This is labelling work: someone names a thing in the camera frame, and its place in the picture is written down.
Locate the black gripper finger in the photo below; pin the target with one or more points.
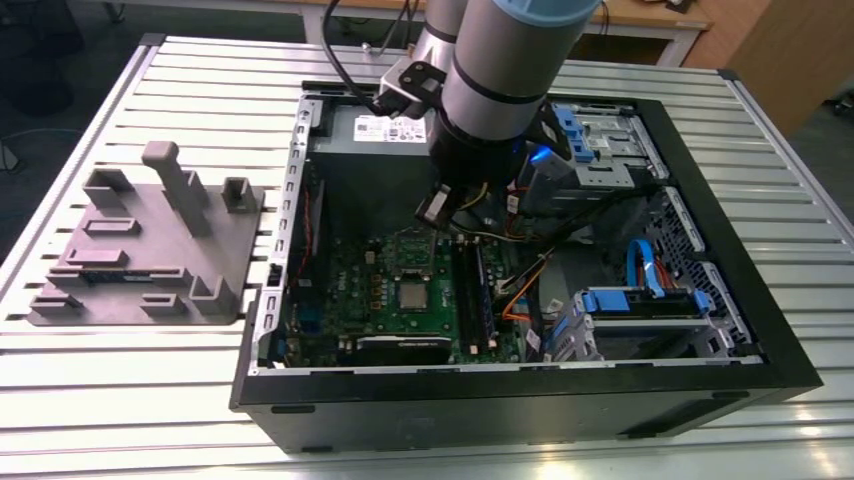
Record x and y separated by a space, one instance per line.
436 207

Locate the silver CPU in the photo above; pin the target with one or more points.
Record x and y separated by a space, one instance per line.
414 295

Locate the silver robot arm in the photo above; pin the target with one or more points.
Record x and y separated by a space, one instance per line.
494 65

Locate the grey power supply unit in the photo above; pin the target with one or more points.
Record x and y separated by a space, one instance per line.
360 180

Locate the blue disk carrier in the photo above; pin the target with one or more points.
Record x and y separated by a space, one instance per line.
580 145
607 302

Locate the black RAM slot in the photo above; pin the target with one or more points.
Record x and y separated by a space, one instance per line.
484 295
464 295

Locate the green motherboard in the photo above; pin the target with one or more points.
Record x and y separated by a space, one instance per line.
354 280

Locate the metal drive cage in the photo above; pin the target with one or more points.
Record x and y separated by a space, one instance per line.
600 175

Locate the black graphics card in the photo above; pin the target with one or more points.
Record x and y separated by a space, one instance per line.
400 347

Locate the metal disk bay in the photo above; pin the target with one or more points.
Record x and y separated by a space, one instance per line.
654 324

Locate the black PC case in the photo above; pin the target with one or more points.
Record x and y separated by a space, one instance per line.
467 415

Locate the grey parts rack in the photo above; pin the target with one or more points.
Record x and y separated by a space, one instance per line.
167 260

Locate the wooden cabinet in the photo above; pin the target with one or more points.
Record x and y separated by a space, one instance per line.
787 50

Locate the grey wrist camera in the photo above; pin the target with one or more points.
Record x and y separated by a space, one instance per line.
400 90

